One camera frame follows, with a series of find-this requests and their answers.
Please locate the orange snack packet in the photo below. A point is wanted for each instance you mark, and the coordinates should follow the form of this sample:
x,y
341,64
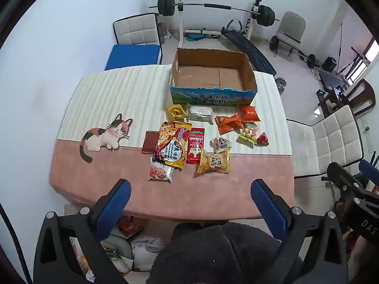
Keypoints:
x,y
228,123

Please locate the large yellow red noodle bag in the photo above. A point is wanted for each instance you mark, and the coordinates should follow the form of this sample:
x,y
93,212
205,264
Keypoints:
x,y
171,145

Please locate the short barbell with black plates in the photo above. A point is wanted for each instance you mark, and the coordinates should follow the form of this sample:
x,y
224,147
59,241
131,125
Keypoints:
x,y
274,43

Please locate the dark wooden chair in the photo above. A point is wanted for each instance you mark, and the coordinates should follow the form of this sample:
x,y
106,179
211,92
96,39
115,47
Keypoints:
x,y
359,94

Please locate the long barbell with black plates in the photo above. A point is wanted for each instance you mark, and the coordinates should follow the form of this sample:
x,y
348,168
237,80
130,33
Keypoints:
x,y
165,5

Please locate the small dumbbell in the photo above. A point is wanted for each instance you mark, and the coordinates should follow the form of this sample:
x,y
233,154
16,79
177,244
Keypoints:
x,y
281,84

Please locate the dark red packet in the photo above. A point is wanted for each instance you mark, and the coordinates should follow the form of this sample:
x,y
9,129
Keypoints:
x,y
149,142

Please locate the yellow chips packet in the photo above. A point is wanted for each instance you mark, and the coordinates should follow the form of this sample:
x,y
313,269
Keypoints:
x,y
213,162

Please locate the small yellow snack packet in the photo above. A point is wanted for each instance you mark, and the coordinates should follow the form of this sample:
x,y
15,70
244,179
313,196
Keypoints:
x,y
176,111

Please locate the black weight bench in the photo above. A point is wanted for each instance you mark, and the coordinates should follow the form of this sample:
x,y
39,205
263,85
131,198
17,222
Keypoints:
x,y
248,47

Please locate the red rectangular snack packet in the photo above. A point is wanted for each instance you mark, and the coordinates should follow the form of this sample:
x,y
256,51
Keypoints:
x,y
195,146

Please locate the white padded chair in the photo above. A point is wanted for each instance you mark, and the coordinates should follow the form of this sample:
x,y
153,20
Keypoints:
x,y
136,29
331,142

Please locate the black speaker box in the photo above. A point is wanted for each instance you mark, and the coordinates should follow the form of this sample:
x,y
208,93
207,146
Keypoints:
x,y
329,64

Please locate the small pink snack packet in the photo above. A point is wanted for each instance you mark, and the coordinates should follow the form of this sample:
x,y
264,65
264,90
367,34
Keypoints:
x,y
160,170

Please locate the blue seat cushion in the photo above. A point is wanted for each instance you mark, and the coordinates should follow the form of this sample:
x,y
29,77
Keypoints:
x,y
133,56

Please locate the small red snack packet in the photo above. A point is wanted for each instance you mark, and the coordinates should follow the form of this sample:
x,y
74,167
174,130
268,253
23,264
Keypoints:
x,y
263,139

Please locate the white squat rack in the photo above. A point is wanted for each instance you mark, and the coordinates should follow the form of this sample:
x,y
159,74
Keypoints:
x,y
180,20

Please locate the small clear snack packet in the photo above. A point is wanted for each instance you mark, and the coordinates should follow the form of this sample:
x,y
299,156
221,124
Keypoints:
x,y
221,143

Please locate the white plastic bag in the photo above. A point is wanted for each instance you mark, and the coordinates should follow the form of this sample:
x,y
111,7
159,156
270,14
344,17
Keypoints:
x,y
146,251

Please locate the orange-red snack packet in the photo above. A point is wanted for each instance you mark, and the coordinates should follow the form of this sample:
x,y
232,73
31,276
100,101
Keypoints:
x,y
249,113

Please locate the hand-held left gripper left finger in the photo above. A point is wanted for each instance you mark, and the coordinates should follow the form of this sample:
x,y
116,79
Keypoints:
x,y
118,204

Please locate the blue exercise pad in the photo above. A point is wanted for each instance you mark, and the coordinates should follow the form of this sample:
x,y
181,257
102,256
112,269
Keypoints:
x,y
195,37

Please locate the grey chair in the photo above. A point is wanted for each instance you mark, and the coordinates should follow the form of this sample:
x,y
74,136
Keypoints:
x,y
291,25

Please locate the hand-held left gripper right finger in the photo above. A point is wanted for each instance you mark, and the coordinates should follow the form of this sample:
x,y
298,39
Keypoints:
x,y
268,210

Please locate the cardboard box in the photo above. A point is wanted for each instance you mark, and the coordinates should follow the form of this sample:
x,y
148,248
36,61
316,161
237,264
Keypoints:
x,y
207,97

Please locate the red paper pack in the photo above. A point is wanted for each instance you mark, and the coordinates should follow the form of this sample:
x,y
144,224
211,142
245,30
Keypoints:
x,y
128,227

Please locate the black folding stand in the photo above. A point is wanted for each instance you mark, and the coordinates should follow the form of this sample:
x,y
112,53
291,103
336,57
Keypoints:
x,y
356,60

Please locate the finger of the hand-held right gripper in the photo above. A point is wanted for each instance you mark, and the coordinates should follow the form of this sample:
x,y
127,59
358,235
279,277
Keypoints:
x,y
343,177
368,170

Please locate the white snack packet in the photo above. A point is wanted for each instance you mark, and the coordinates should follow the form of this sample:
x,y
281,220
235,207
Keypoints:
x,y
201,114

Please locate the green and yellow candy bag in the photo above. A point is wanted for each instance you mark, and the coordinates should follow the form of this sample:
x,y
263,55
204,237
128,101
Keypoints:
x,y
249,132

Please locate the black monitor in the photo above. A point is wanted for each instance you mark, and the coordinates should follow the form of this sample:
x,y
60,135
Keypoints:
x,y
331,80

